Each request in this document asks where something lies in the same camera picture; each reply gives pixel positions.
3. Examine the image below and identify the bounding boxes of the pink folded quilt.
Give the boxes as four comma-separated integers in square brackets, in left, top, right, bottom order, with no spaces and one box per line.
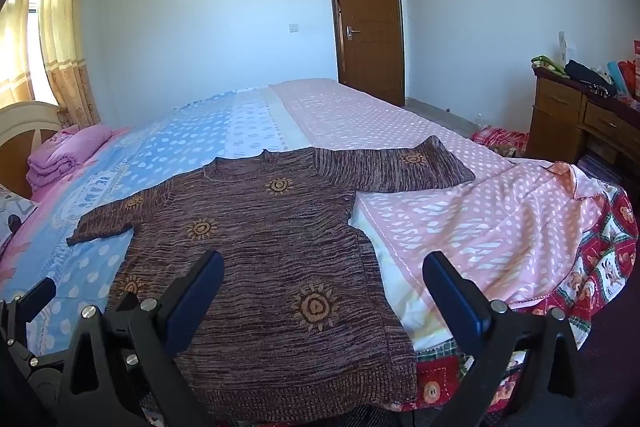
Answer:
[27,124,113,192]

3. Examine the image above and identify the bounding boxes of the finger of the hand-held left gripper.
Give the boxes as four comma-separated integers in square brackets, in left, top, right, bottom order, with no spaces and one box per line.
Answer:
[0,278,57,370]

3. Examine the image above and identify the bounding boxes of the teal paper roll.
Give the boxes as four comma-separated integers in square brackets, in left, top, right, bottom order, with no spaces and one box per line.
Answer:
[606,61,623,94]

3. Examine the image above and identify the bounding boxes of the brown knit sweater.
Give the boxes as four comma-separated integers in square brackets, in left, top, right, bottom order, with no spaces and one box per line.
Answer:
[66,135,476,423]

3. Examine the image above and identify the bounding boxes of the grey printed pillow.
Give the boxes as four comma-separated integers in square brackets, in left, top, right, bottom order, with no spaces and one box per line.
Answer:
[0,184,38,253]

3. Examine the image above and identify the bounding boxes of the cream wooden headboard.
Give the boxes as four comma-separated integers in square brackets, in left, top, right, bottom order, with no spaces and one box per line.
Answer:
[0,102,66,198]

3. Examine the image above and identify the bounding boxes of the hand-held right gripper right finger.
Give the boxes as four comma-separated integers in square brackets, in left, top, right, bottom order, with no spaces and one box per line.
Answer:
[422,251,586,427]

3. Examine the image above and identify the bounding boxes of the brown wooden desk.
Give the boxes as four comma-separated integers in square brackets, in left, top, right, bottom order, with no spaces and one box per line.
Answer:
[527,67,640,188]

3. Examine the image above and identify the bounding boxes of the dark blue bag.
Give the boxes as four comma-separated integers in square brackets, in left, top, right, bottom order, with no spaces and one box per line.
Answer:
[564,59,617,98]

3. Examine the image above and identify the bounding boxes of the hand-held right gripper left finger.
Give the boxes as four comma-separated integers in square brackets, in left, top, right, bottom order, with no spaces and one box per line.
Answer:
[55,249,226,427]

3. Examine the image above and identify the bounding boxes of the red printed quilt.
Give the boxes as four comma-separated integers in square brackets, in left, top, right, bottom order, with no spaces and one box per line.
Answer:
[395,162,639,414]

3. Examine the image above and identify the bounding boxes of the red shopping bag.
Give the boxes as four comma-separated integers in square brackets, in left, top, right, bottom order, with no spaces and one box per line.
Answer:
[617,59,638,96]

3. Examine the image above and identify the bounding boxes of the pink polka dot blanket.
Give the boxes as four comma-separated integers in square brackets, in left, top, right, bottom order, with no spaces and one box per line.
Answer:
[270,78,611,353]

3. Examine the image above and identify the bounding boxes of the red cloth bundle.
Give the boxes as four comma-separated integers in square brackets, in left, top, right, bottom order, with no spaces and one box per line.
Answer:
[470,125,531,158]

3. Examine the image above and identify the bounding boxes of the dark maroon chair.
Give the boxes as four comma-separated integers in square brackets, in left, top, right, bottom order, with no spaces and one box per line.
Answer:
[575,297,640,427]

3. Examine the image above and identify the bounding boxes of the yellow patterned curtain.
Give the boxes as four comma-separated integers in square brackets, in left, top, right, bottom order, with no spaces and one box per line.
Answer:
[0,0,101,128]

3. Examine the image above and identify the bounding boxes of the green cloth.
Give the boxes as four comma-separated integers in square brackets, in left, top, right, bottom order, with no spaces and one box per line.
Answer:
[530,55,566,75]

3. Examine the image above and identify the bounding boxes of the brown wooden door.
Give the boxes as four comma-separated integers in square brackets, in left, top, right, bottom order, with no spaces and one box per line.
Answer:
[325,0,406,108]

